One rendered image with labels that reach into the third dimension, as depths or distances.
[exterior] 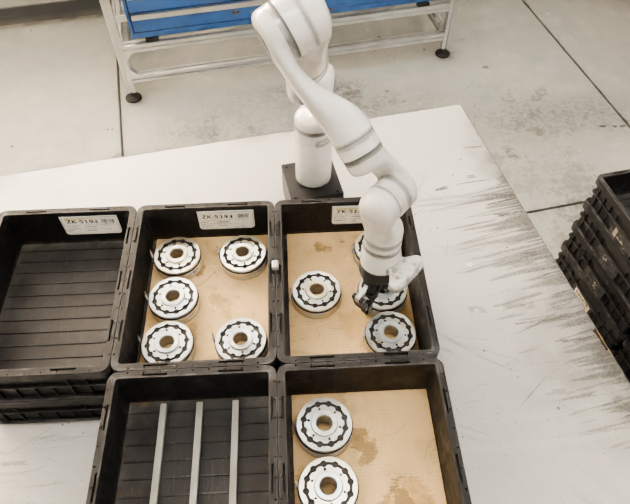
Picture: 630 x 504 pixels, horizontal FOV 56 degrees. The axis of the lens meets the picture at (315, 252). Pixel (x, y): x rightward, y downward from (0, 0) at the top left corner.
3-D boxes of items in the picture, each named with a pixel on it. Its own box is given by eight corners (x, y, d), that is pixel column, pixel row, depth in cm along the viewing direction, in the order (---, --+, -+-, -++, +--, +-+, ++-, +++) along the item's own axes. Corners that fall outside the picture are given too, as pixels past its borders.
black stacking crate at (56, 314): (21, 245, 138) (0, 212, 129) (148, 240, 139) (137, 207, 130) (-31, 406, 114) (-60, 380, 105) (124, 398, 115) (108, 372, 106)
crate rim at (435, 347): (275, 207, 132) (274, 199, 130) (407, 202, 133) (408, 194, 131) (277, 369, 108) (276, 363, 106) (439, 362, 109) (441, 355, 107)
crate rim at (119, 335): (140, 212, 131) (137, 205, 129) (274, 207, 132) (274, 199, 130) (112, 377, 107) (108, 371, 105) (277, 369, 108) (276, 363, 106)
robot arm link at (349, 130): (340, 172, 92) (386, 143, 91) (245, 14, 83) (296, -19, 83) (331, 163, 100) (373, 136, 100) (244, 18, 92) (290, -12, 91)
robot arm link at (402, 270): (398, 296, 107) (402, 276, 102) (349, 264, 112) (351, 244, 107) (425, 265, 111) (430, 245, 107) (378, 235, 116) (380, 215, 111)
